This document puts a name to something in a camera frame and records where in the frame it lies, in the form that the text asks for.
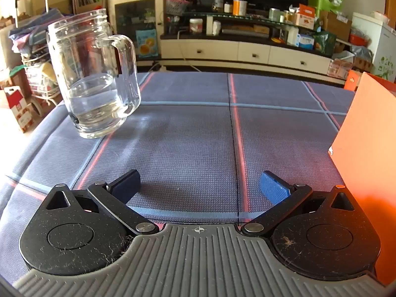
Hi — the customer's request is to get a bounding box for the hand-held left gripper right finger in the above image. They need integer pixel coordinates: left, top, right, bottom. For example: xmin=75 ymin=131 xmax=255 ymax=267
xmin=241 ymin=171 xmax=356 ymax=237

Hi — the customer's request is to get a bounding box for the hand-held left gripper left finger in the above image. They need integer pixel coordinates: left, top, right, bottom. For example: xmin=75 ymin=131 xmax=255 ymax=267
xmin=45 ymin=169 xmax=160 ymax=236

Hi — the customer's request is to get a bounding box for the orange cardboard box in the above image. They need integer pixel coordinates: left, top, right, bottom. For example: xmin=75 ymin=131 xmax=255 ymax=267
xmin=328 ymin=72 xmax=396 ymax=287

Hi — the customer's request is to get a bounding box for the clear glass mug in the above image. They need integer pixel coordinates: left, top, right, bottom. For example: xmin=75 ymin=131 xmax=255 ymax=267
xmin=46 ymin=8 xmax=142 ymax=140

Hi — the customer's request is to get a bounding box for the red house-shaped carton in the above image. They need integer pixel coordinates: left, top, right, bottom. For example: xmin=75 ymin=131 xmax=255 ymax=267
xmin=4 ymin=86 xmax=36 ymax=133

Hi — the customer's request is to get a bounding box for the orange fruit carton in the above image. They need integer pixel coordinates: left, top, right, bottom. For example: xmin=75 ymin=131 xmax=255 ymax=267
xmin=344 ymin=70 xmax=362 ymax=92

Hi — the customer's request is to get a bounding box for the white TV stand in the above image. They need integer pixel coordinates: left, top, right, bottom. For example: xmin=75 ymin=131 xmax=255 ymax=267
xmin=159 ymin=12 xmax=347 ymax=82

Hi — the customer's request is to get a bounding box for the blue snack bag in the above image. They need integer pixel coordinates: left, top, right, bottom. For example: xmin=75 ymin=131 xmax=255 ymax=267
xmin=136 ymin=29 xmax=159 ymax=59

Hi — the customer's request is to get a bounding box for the white glass-door cabinet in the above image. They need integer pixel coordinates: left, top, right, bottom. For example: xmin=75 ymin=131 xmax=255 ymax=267
xmin=107 ymin=0 xmax=168 ymax=65

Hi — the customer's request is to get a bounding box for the brown cardboard box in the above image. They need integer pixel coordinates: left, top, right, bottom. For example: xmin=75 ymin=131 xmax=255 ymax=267
xmin=320 ymin=11 xmax=352 ymax=42

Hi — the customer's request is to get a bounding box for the orange and white packet box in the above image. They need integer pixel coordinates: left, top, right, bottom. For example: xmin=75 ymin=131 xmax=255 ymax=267
xmin=294 ymin=4 xmax=316 ymax=27

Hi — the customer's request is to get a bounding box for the white chest freezer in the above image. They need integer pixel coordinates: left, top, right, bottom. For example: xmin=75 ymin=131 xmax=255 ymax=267
xmin=352 ymin=12 xmax=396 ymax=82

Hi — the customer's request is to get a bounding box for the orange and white tub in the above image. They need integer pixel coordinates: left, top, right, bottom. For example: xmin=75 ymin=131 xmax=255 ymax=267
xmin=233 ymin=0 xmax=248 ymax=16

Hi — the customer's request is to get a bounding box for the pink basket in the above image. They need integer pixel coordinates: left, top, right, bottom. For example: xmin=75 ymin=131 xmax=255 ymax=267
xmin=165 ymin=0 xmax=191 ymax=16

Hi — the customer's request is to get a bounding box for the wire shopping trolley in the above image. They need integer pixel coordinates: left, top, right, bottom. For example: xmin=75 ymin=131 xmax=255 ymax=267
xmin=9 ymin=0 xmax=65 ymax=118

